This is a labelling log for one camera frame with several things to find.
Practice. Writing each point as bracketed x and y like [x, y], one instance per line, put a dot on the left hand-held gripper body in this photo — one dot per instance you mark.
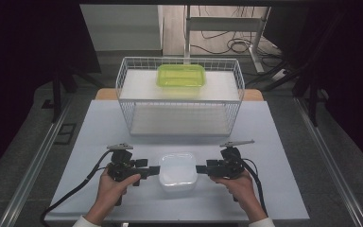
[121, 167]

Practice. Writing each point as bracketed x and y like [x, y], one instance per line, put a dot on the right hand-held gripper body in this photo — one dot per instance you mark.
[228, 165]

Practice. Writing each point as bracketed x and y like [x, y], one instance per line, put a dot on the white plastic food container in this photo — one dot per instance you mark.
[178, 171]

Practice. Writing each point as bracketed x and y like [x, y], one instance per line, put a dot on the green translucent food container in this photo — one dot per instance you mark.
[180, 75]

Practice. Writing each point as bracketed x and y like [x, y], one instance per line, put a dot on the person's left hand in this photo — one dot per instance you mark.
[110, 192]

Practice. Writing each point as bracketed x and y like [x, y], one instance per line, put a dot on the person's right hand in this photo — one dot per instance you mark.
[241, 192]

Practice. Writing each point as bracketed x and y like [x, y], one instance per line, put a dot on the black floor plate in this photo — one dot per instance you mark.
[65, 133]

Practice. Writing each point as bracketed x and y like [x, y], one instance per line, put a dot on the wooden table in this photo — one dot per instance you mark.
[105, 94]

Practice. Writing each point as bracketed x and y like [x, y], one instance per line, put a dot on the black metal stand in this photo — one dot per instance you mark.
[60, 88]
[308, 82]

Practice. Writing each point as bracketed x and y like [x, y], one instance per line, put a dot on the white power strip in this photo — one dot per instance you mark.
[280, 74]

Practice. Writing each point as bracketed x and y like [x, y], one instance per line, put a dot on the white cabinet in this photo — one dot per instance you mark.
[123, 28]

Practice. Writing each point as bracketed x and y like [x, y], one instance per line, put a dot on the aluminium floor rail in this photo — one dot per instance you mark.
[34, 160]
[331, 160]

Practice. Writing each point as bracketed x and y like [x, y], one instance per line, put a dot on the white metal desk frame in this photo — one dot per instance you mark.
[227, 23]

